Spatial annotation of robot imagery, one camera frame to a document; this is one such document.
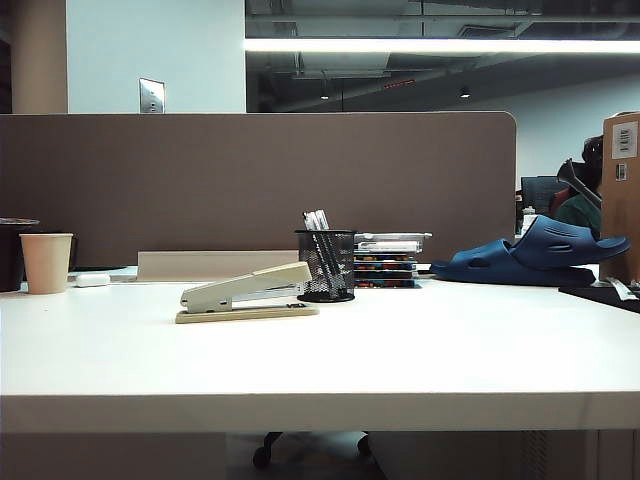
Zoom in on white paper strip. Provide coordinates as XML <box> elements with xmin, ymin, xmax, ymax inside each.
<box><xmin>604</xmin><ymin>275</ymin><xmax>640</xmax><ymax>303</ymax></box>

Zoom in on silver flat tray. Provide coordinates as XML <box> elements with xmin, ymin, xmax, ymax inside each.
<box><xmin>353</xmin><ymin>231</ymin><xmax>434</xmax><ymax>244</ymax></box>

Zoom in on white pens in holder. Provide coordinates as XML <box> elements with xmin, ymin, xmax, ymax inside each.
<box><xmin>302</xmin><ymin>210</ymin><xmax>341</xmax><ymax>296</ymax></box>

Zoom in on black mat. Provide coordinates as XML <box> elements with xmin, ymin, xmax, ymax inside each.
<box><xmin>558</xmin><ymin>279</ymin><xmax>640</xmax><ymax>315</ymax></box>

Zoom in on metal wall switch plate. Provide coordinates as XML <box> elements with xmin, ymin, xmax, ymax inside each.
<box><xmin>138</xmin><ymin>77</ymin><xmax>168</xmax><ymax>115</ymax></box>

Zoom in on grey chair headrest bracket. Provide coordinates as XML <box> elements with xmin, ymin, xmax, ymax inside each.
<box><xmin>556</xmin><ymin>157</ymin><xmax>604</xmax><ymax>207</ymax></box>

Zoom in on colourful printed flat box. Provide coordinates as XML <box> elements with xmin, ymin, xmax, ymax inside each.
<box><xmin>354</xmin><ymin>278</ymin><xmax>423</xmax><ymax>290</ymax></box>
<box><xmin>354</xmin><ymin>262</ymin><xmax>419</xmax><ymax>273</ymax></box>
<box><xmin>354</xmin><ymin>271</ymin><xmax>418</xmax><ymax>281</ymax></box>
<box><xmin>354</xmin><ymin>252</ymin><xmax>419</xmax><ymax>265</ymax></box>

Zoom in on beige paper cup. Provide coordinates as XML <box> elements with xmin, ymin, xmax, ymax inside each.
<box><xmin>18</xmin><ymin>232</ymin><xmax>74</xmax><ymax>295</ymax></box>

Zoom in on white flat box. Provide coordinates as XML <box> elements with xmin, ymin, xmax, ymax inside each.
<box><xmin>354</xmin><ymin>241</ymin><xmax>421</xmax><ymax>254</ymax></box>

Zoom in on black mesh office chair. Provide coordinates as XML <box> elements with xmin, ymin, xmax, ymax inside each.
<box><xmin>520</xmin><ymin>175</ymin><xmax>571</xmax><ymax>219</ymax></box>

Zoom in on black white capped pen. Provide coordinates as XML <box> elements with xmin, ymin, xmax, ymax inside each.
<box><xmin>313</xmin><ymin>209</ymin><xmax>351</xmax><ymax>295</ymax></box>

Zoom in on blue rubber slipper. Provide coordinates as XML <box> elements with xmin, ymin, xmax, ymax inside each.
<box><xmin>508</xmin><ymin>214</ymin><xmax>632</xmax><ymax>272</ymax></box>
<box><xmin>429</xmin><ymin>238</ymin><xmax>599</xmax><ymax>288</ymax></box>

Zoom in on brown desk partition panel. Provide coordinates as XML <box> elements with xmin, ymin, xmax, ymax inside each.
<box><xmin>0</xmin><ymin>110</ymin><xmax>518</xmax><ymax>275</ymax></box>

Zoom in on black mesh pen holder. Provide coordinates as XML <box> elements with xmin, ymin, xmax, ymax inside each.
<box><xmin>293</xmin><ymin>229</ymin><xmax>358</xmax><ymax>304</ymax></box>

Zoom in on white ceiling light strip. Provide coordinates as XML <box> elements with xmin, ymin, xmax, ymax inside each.
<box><xmin>243</xmin><ymin>37</ymin><xmax>640</xmax><ymax>55</ymax></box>

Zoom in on black round container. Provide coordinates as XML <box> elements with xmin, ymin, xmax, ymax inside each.
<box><xmin>0</xmin><ymin>217</ymin><xmax>41</xmax><ymax>293</ymax></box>

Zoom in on small white eraser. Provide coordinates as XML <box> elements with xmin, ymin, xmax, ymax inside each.
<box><xmin>74</xmin><ymin>272</ymin><xmax>111</xmax><ymax>289</ymax></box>

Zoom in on beige desktop stapler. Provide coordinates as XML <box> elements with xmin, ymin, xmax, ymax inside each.
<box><xmin>174</xmin><ymin>260</ymin><xmax>321</xmax><ymax>325</ymax></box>

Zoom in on person in green shirt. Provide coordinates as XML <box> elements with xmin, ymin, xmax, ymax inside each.
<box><xmin>552</xmin><ymin>134</ymin><xmax>606</xmax><ymax>240</ymax></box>

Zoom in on brown cardboard box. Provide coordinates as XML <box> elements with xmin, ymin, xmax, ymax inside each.
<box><xmin>598</xmin><ymin>110</ymin><xmax>640</xmax><ymax>284</ymax></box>

